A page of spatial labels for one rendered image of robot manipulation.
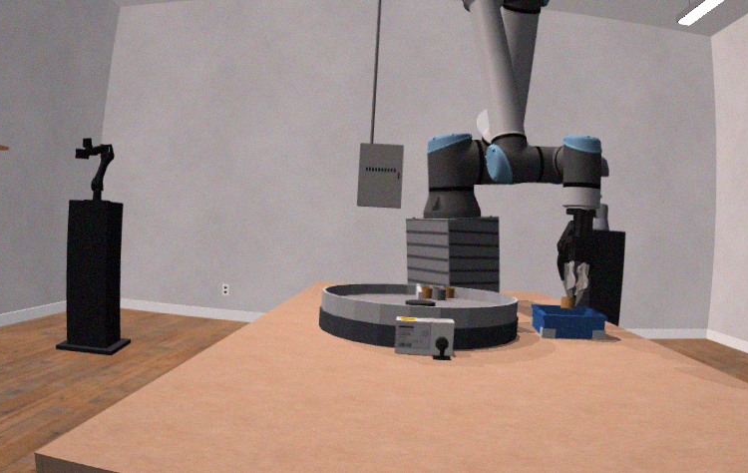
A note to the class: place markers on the blue crate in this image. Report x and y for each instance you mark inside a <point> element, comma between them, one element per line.
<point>568,323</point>

